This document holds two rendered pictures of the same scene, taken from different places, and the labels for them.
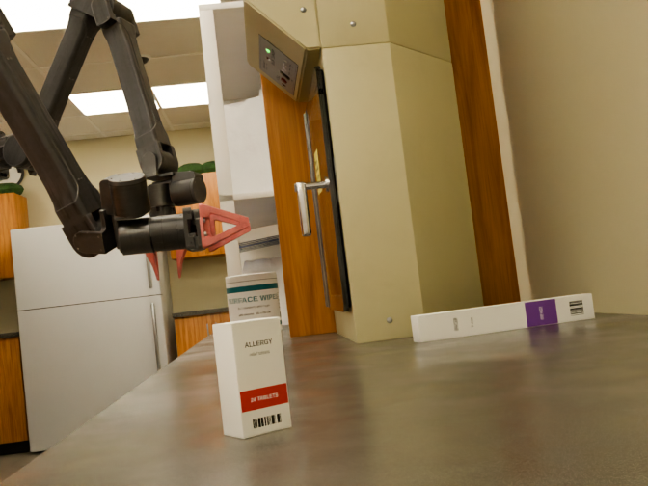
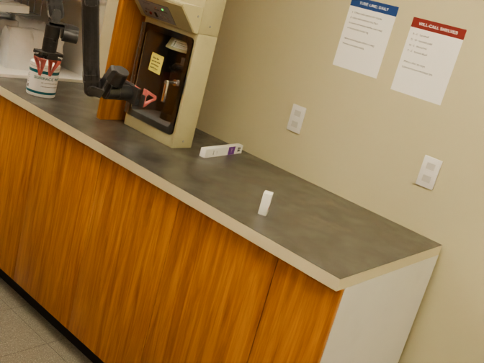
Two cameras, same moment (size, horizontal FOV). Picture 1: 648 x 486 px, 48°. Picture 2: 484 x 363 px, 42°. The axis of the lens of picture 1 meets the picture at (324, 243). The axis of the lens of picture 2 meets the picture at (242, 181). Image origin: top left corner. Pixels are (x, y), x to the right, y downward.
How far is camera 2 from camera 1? 1.86 m
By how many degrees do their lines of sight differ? 51
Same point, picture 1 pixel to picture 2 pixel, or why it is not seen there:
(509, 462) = (321, 230)
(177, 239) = (127, 98)
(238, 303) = (42, 80)
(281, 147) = (122, 29)
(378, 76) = (209, 50)
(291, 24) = (192, 21)
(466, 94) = not seen: hidden behind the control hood
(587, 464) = (331, 231)
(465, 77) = not seen: hidden behind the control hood
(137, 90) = not seen: outside the picture
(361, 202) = (189, 96)
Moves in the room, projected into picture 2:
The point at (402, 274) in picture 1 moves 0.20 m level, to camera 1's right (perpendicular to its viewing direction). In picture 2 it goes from (191, 125) to (227, 127)
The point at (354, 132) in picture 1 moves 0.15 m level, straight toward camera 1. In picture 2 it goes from (196, 70) to (218, 80)
